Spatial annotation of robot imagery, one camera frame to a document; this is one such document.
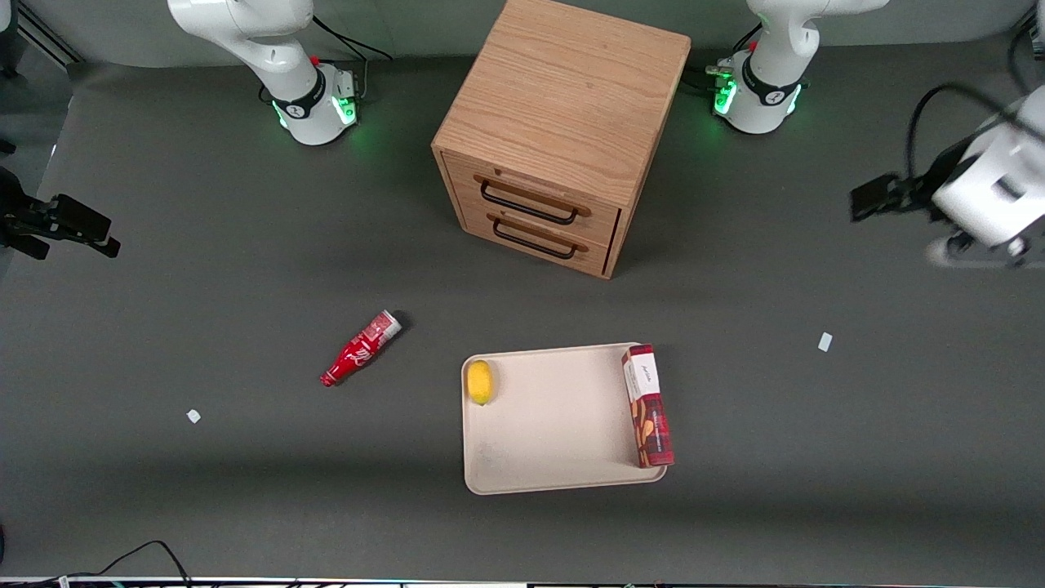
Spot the long black drawer handle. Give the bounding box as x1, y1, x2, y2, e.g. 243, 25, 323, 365
479, 178, 592, 226

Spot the yellow lemon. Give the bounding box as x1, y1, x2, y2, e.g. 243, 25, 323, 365
465, 359, 496, 407

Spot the cream plastic tray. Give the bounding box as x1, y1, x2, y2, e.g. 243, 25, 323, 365
461, 342, 668, 496

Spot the black right arm base cable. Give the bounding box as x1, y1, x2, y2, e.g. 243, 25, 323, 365
313, 15, 394, 103

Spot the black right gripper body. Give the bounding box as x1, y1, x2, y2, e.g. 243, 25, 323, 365
0, 167, 53, 261

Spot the red cookie box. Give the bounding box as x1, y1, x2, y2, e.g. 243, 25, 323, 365
621, 344, 675, 468

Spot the wooden drawer cabinet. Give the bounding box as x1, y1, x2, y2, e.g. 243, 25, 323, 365
431, 0, 692, 280

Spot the thin black floor cable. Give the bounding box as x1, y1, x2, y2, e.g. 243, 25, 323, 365
0, 540, 193, 586

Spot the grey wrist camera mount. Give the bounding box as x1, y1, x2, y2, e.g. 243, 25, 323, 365
925, 231, 1045, 270

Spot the black metal rail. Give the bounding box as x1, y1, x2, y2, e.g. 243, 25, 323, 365
15, 0, 84, 66

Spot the small wooden drawer front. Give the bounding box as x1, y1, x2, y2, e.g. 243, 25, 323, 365
457, 201, 615, 276

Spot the short black drawer handle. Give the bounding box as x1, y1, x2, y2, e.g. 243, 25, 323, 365
491, 211, 589, 261

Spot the red cola bottle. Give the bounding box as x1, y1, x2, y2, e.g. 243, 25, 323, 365
319, 310, 403, 388

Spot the large wooden drawer front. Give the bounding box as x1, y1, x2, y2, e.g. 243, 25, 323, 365
445, 152, 623, 244

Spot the black arm base cable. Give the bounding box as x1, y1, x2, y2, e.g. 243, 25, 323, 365
313, 15, 394, 103
683, 23, 764, 100

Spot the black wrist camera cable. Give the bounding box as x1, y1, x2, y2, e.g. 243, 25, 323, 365
905, 16, 1045, 185

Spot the black left arm base cable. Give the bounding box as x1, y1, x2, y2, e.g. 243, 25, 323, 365
683, 23, 764, 100

